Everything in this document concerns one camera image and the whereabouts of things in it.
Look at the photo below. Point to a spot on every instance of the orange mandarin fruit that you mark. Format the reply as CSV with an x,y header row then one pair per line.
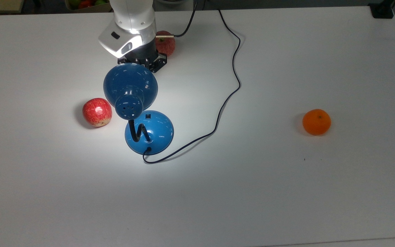
x,y
316,122

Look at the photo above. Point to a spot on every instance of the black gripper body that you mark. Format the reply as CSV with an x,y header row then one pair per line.
x,y
147,58

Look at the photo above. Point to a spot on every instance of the blue desk lamp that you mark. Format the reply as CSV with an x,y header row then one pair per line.
x,y
149,132

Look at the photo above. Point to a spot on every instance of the cardboard box with fruit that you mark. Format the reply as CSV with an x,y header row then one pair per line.
x,y
87,5

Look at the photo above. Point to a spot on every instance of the black corner clamp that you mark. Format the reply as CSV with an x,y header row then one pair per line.
x,y
382,10

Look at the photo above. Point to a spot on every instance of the light wooden board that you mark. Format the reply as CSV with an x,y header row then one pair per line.
x,y
0,5

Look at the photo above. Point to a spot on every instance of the red apple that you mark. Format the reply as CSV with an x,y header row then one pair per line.
x,y
167,46
97,112

